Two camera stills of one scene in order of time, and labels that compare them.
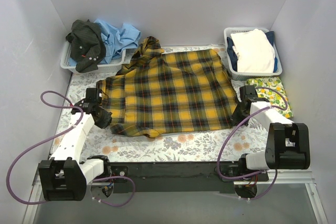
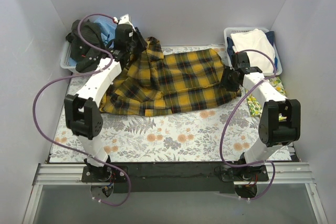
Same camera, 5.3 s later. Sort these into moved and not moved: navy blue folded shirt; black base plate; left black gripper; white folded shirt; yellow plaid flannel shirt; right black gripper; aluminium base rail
Moved: left black gripper; yellow plaid flannel shirt; right black gripper
Not moved: white folded shirt; black base plate; aluminium base rail; navy blue folded shirt
